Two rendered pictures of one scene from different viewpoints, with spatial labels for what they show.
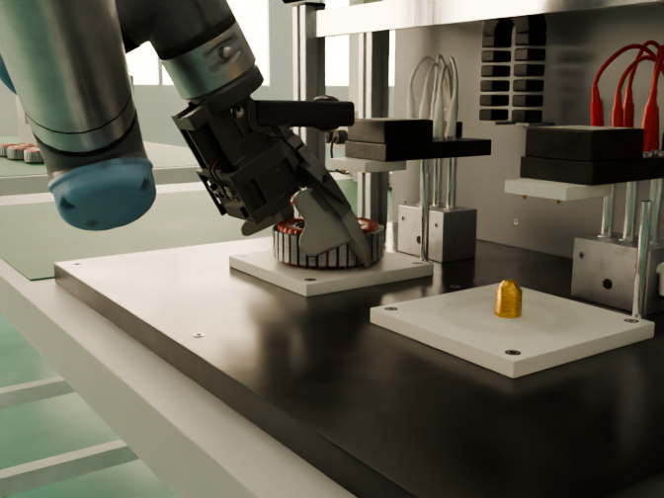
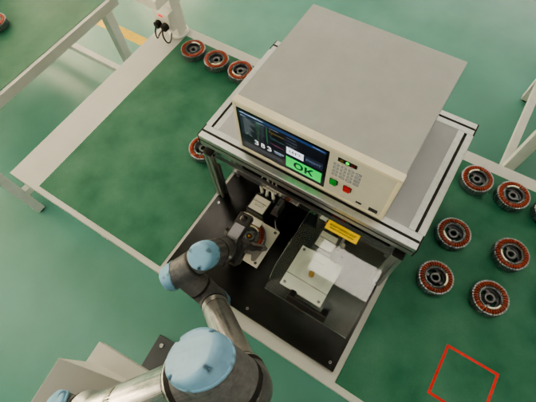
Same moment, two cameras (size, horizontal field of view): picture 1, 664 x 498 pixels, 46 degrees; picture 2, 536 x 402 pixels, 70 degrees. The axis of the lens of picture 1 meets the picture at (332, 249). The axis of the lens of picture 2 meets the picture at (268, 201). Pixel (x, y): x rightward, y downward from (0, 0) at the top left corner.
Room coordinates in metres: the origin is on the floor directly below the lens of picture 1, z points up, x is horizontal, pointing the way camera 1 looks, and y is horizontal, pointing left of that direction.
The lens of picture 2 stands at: (0.30, 0.08, 2.03)
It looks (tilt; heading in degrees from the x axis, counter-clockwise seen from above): 64 degrees down; 342
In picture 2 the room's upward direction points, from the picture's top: 5 degrees counter-clockwise
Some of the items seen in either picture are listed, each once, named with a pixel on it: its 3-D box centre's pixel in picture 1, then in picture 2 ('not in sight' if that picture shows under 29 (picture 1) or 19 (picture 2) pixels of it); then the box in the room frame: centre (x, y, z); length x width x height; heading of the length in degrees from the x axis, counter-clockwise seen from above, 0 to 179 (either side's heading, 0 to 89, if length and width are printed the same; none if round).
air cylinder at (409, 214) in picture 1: (436, 229); (272, 204); (0.85, -0.12, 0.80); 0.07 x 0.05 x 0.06; 34
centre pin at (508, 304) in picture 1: (508, 297); not in sight; (0.57, -0.13, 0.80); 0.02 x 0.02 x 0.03
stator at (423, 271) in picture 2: not in sight; (435, 277); (0.40, -0.50, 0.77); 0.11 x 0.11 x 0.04
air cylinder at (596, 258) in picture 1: (625, 270); not in sight; (0.65, -0.25, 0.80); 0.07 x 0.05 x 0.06; 34
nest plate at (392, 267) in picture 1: (328, 265); (250, 238); (0.77, 0.00, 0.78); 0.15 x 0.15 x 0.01; 34
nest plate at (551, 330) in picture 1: (507, 321); not in sight; (0.57, -0.13, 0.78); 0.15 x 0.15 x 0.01; 34
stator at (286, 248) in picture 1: (328, 240); (249, 236); (0.77, 0.00, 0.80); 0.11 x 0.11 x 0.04
